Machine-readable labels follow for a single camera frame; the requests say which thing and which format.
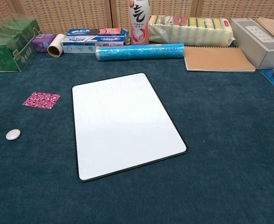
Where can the magenta patterned square card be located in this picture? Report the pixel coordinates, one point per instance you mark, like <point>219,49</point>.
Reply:
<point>41,100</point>

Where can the white rectangular board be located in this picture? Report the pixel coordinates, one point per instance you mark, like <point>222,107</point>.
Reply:
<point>125,126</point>

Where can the blue plastic wrap roll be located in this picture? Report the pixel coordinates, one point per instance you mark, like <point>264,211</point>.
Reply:
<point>139,52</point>

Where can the white blue toothpaste box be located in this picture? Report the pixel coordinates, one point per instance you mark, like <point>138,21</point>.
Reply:
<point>90,44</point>

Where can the white pink drink bottle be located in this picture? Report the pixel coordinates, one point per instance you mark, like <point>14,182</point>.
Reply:
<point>139,25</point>

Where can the teal table cloth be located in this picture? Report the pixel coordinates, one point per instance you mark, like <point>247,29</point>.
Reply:
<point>221,140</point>

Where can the blue pink cookie box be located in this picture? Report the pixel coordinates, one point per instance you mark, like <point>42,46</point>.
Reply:
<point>97,31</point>

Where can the brown spiral notebook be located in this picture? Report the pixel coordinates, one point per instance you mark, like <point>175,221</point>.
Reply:
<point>216,59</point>

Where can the yellow green sponge pack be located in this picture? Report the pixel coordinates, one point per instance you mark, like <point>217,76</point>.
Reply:
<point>190,31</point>

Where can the white paper roll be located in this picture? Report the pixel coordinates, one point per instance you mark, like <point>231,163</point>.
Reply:
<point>55,47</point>

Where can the small purple box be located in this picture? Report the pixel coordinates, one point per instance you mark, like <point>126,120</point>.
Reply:
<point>42,43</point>

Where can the woven wooden folding screen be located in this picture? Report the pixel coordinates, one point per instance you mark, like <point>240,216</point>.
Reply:
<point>69,14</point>

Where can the small white round pebble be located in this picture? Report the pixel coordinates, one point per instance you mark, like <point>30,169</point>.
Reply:
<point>13,135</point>

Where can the grey power strip box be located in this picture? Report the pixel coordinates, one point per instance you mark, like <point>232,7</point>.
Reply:
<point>258,44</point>

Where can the green tea bag box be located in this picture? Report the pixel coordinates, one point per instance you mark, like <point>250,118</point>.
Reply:
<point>10,49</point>

